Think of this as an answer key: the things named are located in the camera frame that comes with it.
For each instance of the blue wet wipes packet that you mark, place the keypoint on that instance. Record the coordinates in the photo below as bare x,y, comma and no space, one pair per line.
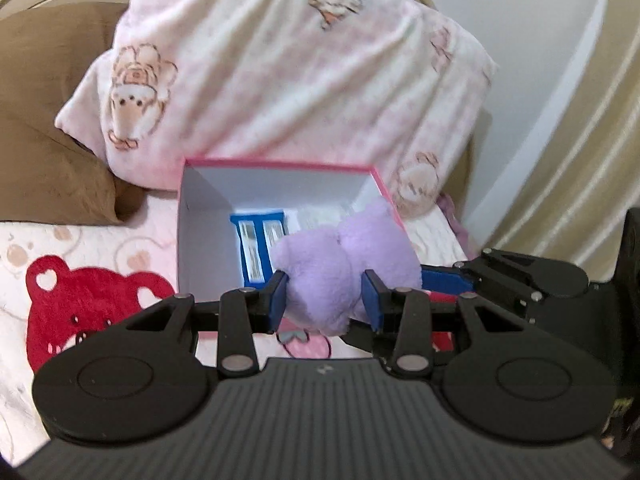
257,214

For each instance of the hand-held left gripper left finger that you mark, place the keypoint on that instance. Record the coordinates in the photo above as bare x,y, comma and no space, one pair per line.
276,305

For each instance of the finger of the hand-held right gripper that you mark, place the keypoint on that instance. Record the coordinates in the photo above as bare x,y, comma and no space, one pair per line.
372,345
445,279

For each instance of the red bear print bed sheet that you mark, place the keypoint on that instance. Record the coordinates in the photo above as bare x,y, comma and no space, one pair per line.
100,250

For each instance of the pink cardboard box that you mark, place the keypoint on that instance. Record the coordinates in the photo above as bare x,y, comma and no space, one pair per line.
205,240

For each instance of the brown pillow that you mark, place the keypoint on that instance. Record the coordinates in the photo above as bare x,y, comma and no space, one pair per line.
45,110

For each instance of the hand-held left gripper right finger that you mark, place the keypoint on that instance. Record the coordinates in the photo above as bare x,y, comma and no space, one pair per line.
372,305

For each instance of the pink purple cloth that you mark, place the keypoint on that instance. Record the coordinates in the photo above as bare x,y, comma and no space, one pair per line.
457,230

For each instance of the purple plush toy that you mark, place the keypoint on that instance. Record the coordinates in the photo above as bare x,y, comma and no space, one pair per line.
320,275

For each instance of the pink bear-print pillow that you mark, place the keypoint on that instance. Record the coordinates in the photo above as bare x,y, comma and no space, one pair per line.
280,70

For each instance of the clear white plastic packet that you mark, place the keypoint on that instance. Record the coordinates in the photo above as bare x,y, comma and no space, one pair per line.
320,217

